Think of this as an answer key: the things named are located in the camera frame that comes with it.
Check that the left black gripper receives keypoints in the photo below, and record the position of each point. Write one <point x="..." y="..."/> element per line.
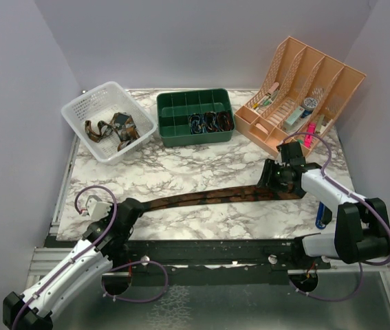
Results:
<point x="118" y="205"/>

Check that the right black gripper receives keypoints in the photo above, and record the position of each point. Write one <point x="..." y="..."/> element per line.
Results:
<point x="267" y="176"/>

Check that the brown red patterned tie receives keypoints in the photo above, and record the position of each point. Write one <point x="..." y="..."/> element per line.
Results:
<point x="238" y="194"/>

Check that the peach desk organizer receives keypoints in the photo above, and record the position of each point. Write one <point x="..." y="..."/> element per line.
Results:
<point x="303" y="94"/>

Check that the white plastic basket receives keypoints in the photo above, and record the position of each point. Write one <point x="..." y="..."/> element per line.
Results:
<point x="101" y="103"/>

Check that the green compartment tray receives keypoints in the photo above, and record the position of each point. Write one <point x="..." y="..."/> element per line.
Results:
<point x="174" y="108"/>

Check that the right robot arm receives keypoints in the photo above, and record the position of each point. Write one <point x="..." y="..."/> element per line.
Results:
<point x="362" y="231"/>

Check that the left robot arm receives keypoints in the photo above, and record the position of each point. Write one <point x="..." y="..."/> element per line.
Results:
<point x="101" y="246"/>

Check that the brown ties pile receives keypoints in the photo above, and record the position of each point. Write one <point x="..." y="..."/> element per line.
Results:
<point x="121" y="124"/>

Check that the pink eraser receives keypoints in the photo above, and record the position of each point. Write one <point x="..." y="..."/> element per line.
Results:
<point x="262" y="128"/>

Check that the teal white box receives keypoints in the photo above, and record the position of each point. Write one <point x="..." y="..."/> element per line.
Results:
<point x="292" y="118"/>

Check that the pink highlighter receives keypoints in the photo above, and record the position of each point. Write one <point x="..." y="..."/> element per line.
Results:
<point x="309" y="134"/>

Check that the blue stapler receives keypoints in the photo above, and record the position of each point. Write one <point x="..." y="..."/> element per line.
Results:
<point x="322" y="214"/>

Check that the brown rolled tie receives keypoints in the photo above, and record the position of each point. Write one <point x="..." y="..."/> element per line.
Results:
<point x="224" y="121"/>

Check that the round tape tin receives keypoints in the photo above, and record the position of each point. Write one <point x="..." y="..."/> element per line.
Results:
<point x="310" y="103"/>

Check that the dark orange rolled tie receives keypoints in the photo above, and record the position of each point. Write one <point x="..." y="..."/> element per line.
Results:
<point x="210" y="122"/>

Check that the blue rolled tie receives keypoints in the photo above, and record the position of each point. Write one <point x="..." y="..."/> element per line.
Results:
<point x="195" y="122"/>

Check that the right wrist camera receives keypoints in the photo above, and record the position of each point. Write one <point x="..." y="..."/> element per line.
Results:
<point x="280" y="156"/>

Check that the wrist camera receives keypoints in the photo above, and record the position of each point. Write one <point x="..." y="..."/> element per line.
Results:
<point x="280" y="156"/>
<point x="95" y="208"/>

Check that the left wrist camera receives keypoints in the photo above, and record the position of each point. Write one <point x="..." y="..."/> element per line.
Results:
<point x="95" y="208"/>

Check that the black mounting rail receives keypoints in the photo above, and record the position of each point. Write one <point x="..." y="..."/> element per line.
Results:
<point x="205" y="262"/>

